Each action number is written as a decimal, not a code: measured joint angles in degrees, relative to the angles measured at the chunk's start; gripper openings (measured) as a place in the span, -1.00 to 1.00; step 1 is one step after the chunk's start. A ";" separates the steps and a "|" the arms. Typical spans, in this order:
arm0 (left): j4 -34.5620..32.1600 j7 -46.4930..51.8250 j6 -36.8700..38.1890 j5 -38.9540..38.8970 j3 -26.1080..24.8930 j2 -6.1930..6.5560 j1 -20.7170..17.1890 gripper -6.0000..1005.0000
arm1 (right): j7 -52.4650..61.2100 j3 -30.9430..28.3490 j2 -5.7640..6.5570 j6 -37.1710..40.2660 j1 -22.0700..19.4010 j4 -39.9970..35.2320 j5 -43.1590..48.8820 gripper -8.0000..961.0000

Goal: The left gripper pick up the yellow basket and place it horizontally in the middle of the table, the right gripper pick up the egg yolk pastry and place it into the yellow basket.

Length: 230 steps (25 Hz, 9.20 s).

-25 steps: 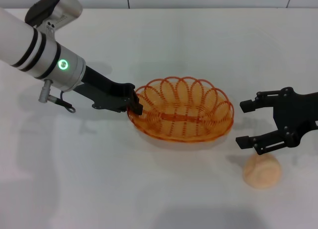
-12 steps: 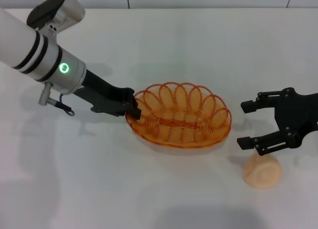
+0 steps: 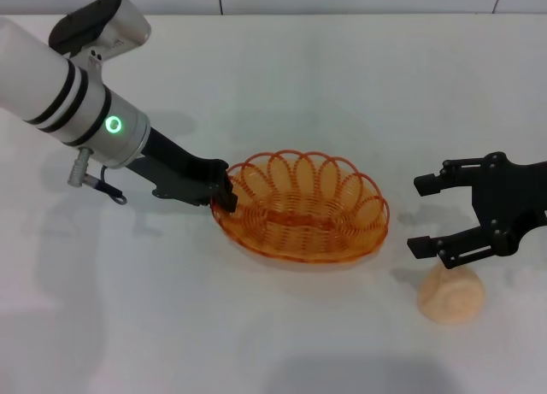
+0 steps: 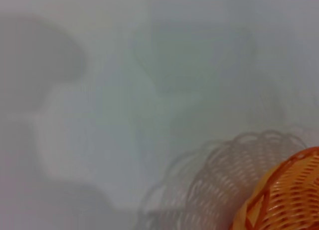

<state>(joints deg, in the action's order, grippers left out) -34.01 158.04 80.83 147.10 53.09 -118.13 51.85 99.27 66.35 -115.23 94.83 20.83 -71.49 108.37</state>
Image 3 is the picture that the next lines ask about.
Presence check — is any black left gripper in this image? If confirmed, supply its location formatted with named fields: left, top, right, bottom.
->
left=126, top=126, right=239, bottom=214

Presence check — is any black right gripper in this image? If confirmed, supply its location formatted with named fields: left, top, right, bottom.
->
left=406, top=151, right=547, bottom=270

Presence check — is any orange plastic woven basket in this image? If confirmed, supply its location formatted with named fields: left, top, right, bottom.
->
left=210, top=150, right=391, bottom=266

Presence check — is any beige bread bun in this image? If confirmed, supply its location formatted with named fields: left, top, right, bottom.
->
left=417, top=263, right=486, bottom=326

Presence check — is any left arm cable with connector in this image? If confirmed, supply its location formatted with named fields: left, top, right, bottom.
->
left=66, top=148, right=128, bottom=205

